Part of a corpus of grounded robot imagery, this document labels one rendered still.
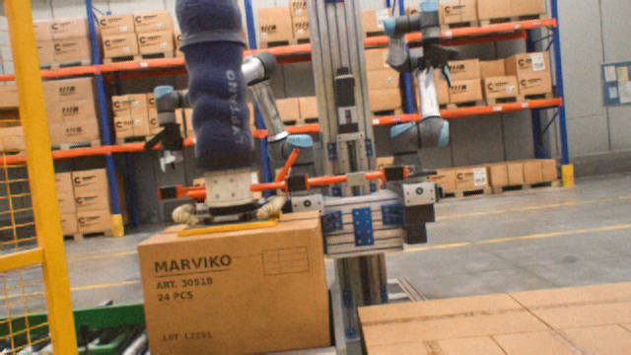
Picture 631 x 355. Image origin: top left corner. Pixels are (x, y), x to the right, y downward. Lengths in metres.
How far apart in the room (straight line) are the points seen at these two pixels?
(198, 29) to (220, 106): 0.27
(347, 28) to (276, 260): 1.34
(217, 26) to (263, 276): 0.86
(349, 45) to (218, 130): 1.03
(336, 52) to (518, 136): 8.98
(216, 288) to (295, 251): 0.29
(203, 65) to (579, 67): 10.66
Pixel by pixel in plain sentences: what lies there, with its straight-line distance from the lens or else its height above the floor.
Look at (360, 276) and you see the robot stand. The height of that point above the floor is 0.54.
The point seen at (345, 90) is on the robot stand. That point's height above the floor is 1.46.
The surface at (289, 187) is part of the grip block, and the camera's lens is 1.78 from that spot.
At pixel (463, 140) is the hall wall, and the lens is 10.87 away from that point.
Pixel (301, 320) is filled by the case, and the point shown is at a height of 0.64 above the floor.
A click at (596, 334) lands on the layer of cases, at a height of 0.54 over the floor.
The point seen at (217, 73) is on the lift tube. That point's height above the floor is 1.49.
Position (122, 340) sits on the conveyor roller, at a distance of 2.16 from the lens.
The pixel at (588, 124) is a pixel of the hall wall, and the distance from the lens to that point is 11.99.
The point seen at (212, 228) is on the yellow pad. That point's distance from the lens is 1.74.
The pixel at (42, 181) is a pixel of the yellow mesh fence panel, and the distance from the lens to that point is 1.54.
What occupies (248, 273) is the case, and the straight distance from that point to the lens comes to 1.67.
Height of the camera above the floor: 1.21
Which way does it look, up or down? 3 degrees down
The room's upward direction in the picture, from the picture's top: 6 degrees counter-clockwise
